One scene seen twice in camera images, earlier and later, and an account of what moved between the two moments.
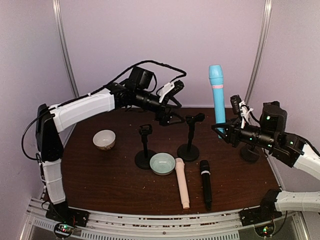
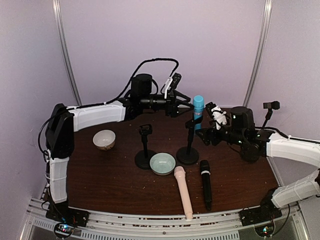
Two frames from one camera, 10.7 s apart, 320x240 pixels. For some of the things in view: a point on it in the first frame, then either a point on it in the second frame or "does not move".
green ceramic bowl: [162, 163] does not move
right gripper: [232, 133] to [213, 134]
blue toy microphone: [216, 76] to [198, 101]
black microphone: [205, 171] does not move
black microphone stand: [142, 158] does not move
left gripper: [164, 114] to [171, 102]
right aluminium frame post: [261, 51] does not move
